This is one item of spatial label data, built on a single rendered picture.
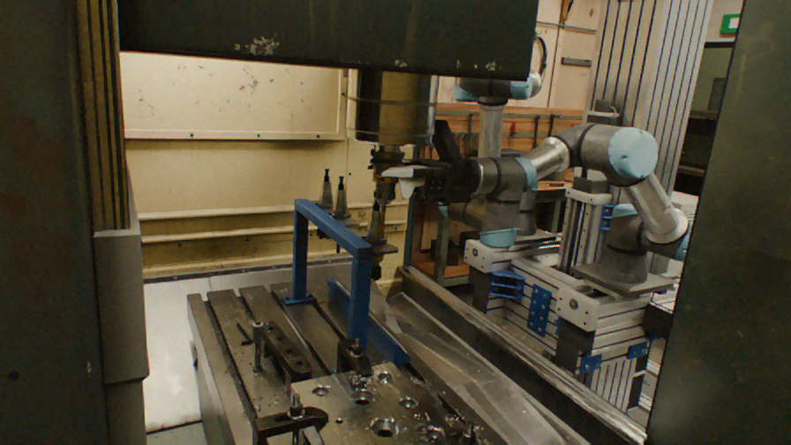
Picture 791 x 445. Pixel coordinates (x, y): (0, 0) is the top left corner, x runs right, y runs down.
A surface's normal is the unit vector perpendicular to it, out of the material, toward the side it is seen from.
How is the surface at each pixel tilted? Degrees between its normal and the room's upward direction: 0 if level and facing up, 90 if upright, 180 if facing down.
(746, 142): 90
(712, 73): 90
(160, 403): 24
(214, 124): 90
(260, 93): 90
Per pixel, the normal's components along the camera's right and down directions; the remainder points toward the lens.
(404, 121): 0.25, 0.26
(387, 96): -0.07, 0.25
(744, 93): -0.88, 0.06
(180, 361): 0.25, -0.78
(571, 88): 0.47, 0.25
